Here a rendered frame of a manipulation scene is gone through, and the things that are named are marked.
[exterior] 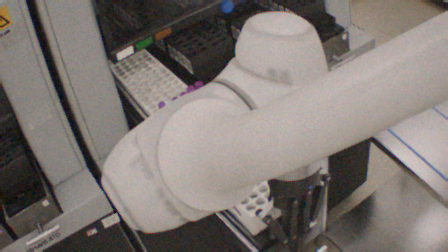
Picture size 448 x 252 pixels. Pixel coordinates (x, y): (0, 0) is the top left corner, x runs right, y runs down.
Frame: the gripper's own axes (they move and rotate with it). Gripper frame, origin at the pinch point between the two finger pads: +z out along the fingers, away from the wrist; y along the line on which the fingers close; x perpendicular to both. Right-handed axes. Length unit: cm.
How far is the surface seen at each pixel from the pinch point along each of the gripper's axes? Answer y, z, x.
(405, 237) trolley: -46, 52, -3
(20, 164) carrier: 37, -7, -47
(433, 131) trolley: -37.6, -2.0, 2.1
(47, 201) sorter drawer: 35, 0, -40
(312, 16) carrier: -46, -4, -47
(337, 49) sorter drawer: -47, 3, -40
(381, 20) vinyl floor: -175, 80, -126
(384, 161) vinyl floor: -84, 80, -47
